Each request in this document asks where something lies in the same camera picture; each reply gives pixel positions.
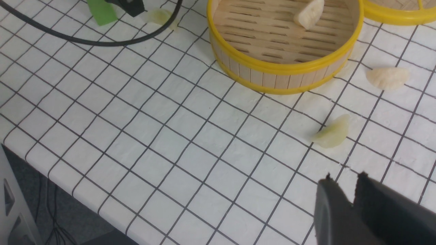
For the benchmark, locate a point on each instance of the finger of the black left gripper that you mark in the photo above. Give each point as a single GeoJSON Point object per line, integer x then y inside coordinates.
{"type": "Point", "coordinates": [131, 7]}

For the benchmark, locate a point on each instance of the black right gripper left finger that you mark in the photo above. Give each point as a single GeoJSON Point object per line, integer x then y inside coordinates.
{"type": "Point", "coordinates": [337, 221]}

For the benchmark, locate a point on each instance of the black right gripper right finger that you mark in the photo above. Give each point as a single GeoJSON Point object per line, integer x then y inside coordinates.
{"type": "Point", "coordinates": [393, 218]}

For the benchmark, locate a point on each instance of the pale green dumpling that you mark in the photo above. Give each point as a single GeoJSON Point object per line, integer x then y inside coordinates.
{"type": "Point", "coordinates": [158, 16]}
{"type": "Point", "coordinates": [333, 134]}

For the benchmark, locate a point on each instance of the white dumpling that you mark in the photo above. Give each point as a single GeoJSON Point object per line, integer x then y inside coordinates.
{"type": "Point", "coordinates": [310, 14]}
{"type": "Point", "coordinates": [388, 79]}

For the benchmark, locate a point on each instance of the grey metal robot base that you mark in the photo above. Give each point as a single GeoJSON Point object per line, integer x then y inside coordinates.
{"type": "Point", "coordinates": [17, 225]}

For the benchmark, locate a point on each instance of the bamboo steamer tray yellow rim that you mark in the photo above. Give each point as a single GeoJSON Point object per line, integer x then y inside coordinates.
{"type": "Point", "coordinates": [257, 43]}

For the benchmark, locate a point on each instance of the bamboo steamer lid yellow rim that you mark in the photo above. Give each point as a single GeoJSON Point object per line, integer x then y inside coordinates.
{"type": "Point", "coordinates": [400, 12]}

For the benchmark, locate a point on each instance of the green foam cube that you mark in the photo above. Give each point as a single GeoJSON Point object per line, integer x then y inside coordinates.
{"type": "Point", "coordinates": [102, 12]}

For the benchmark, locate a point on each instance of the checked white tablecloth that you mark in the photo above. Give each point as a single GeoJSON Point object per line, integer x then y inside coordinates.
{"type": "Point", "coordinates": [158, 141]}

